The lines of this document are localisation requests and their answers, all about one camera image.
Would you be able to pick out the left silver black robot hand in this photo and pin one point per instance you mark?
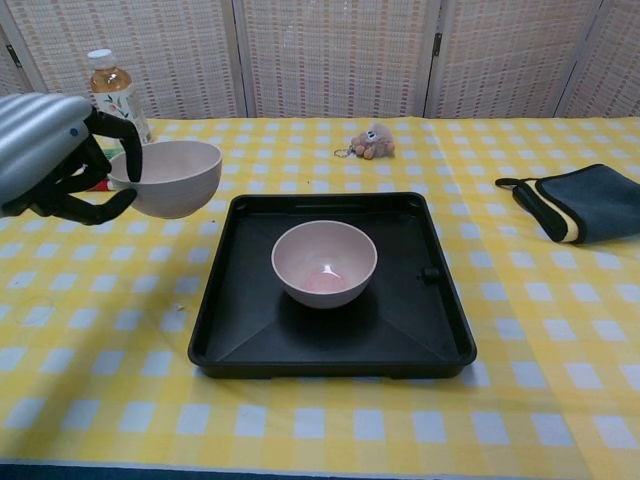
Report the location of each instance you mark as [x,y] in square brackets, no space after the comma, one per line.
[35,145]

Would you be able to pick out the plain beige bowl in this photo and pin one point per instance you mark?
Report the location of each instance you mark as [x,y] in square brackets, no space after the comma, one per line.
[180,175]

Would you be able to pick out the beige bowl with pink bottom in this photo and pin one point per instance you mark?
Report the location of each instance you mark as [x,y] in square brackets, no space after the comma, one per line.
[325,275]

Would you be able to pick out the black square plastic tray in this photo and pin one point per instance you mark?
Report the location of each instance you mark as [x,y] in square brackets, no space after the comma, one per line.
[400,325]

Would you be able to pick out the tea bottle with white cap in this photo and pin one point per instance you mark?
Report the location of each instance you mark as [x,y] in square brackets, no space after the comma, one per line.
[112,82]

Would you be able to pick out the woven folding screen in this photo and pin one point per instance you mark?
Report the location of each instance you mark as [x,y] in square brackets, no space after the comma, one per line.
[330,60]

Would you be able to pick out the yellow white checked tablecloth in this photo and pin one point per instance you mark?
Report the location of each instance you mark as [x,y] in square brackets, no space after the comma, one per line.
[320,425]

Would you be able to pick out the folded grey cloth, yellow trim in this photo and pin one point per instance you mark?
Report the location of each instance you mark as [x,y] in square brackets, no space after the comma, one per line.
[595,205]

